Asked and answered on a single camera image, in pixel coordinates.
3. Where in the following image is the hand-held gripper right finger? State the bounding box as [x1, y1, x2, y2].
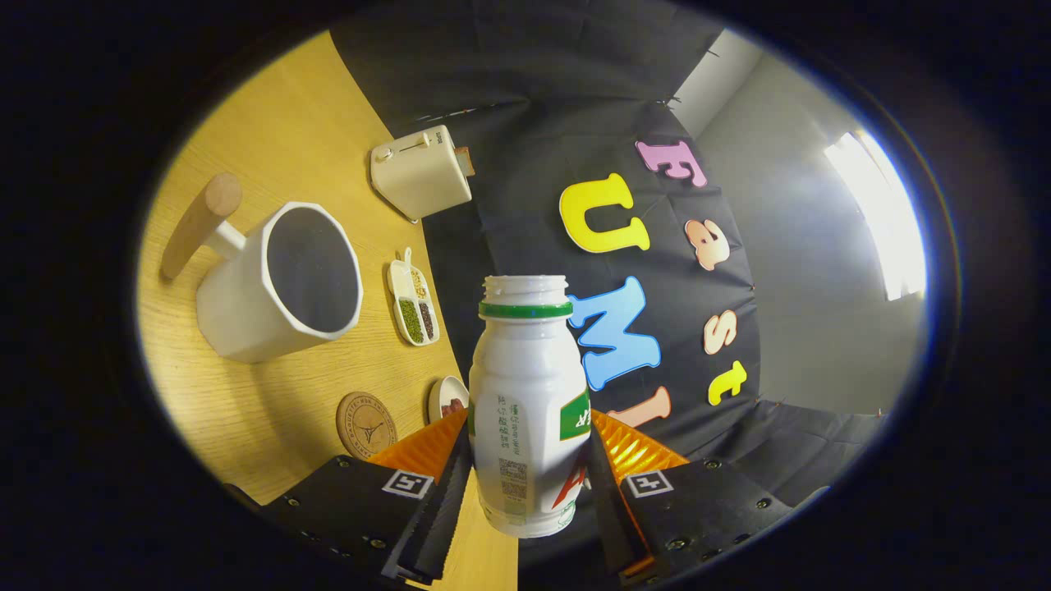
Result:
[587, 409, 830, 585]

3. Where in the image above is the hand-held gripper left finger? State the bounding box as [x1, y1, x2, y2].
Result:
[261, 408, 473, 585]

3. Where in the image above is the round wooden coaster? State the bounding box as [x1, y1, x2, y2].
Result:
[336, 392, 398, 459]

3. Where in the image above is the white juice bottle green ring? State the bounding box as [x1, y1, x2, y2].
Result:
[468, 275, 592, 539]

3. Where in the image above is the white cup with wooden handle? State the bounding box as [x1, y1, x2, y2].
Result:
[160, 172, 364, 364]

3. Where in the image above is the white round plate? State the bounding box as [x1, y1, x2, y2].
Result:
[428, 376, 470, 424]

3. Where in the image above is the white divided dish with beans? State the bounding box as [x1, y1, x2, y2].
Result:
[387, 248, 441, 347]

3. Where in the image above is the cream toaster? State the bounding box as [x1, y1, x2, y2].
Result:
[369, 126, 475, 223]

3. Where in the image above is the bright ceiling light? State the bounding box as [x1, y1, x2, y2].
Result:
[824, 130, 927, 301]

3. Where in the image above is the wooden table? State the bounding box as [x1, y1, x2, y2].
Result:
[135, 31, 520, 591]

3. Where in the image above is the black backdrop cloth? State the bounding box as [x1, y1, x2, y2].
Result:
[328, 0, 888, 567]

